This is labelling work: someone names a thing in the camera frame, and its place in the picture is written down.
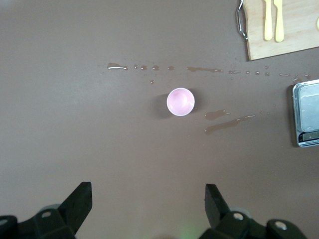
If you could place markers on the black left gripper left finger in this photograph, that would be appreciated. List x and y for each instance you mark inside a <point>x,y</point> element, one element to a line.
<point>69,219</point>

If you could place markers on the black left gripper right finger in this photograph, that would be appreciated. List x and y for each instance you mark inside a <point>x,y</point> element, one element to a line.
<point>224,224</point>

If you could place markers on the pink cup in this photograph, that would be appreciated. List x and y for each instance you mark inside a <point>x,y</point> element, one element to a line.
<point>180,102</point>

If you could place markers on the silver kitchen scale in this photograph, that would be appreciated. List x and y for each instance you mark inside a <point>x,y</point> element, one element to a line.
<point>309,112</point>

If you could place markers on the yellow plastic fork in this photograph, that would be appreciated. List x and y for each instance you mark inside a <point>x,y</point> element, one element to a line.
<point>268,25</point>

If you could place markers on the yellow plastic knife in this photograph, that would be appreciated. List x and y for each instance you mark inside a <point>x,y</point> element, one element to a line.
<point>279,25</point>

